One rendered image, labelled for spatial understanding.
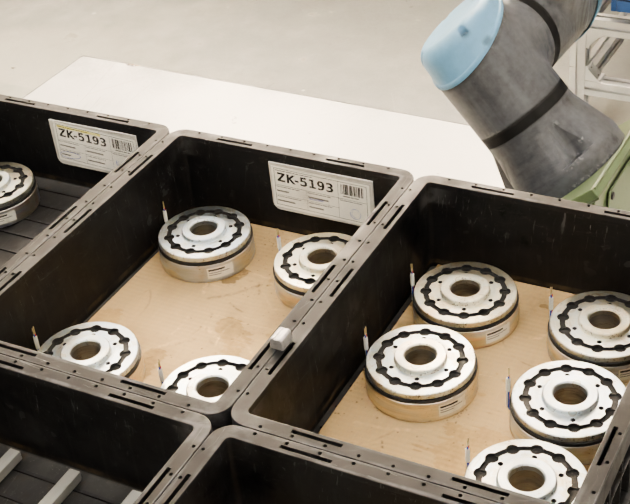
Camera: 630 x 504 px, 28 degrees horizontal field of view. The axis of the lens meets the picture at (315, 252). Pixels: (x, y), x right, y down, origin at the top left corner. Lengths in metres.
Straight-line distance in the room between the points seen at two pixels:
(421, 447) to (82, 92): 1.11
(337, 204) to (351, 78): 2.19
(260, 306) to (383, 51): 2.42
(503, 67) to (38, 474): 0.67
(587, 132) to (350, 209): 0.29
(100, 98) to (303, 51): 1.73
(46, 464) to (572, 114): 0.70
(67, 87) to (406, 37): 1.81
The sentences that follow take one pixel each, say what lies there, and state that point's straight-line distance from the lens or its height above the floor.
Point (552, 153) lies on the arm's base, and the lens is 1.44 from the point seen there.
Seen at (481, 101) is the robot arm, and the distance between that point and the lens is 1.44.
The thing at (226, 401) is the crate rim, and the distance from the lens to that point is 1.04.
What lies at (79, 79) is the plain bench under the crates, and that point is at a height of 0.70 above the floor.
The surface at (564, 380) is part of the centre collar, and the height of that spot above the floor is 0.87.
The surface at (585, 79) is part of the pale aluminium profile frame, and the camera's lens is 3.17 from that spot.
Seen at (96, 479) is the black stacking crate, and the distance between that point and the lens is 1.14.
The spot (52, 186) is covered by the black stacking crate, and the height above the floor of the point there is 0.83.
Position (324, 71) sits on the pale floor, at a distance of 3.58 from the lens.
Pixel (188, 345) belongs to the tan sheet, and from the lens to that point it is 1.26.
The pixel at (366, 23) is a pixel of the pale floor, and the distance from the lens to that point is 3.85.
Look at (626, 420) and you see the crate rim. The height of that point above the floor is 0.93.
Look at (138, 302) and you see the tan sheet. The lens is 1.33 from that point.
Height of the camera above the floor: 1.61
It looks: 35 degrees down
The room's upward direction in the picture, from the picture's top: 6 degrees counter-clockwise
